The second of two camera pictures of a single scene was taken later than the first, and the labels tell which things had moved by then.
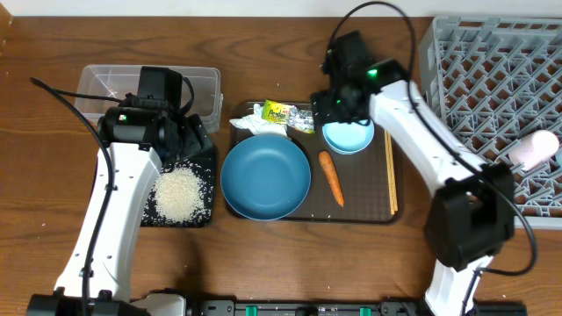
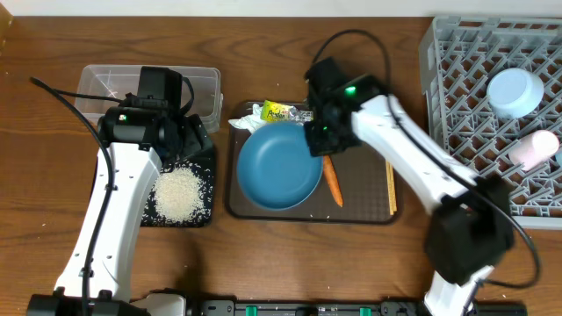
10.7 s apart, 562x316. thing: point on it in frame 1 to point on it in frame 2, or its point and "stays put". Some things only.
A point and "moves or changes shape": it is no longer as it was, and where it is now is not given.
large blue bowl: (265, 177) moves or changes shape
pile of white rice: (178, 195) stays put
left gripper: (198, 136) stays put
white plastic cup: (534, 149) stays put
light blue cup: (558, 157) stays put
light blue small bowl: (349, 138) moves or changes shape
